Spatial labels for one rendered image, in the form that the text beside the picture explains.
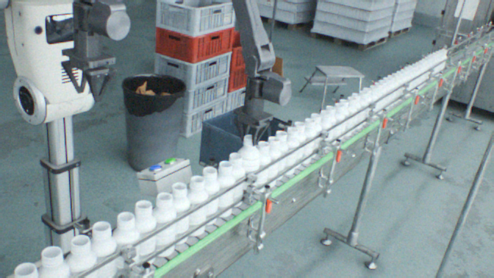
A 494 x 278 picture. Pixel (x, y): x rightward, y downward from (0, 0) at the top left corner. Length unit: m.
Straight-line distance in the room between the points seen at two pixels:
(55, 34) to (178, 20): 2.34
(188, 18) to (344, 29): 4.66
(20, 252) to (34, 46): 1.60
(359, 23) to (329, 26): 0.52
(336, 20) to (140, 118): 5.35
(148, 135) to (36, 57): 1.88
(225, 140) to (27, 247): 1.39
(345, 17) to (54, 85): 6.76
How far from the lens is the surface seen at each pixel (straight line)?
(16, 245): 2.89
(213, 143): 2.02
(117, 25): 0.93
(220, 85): 4.19
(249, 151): 1.33
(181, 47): 3.77
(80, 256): 1.00
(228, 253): 1.40
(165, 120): 3.22
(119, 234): 1.06
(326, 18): 8.09
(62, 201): 1.77
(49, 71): 1.49
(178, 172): 1.33
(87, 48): 1.00
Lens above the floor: 1.79
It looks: 26 degrees down
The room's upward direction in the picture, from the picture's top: 8 degrees clockwise
